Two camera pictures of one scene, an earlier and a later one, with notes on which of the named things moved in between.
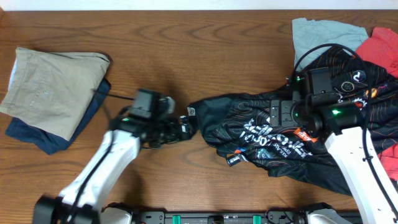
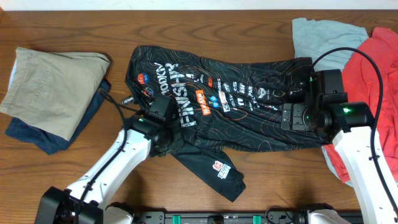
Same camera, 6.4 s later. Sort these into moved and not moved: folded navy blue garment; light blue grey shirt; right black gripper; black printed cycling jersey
Moved: black printed cycling jersey
Not moved: light blue grey shirt; right black gripper; folded navy blue garment
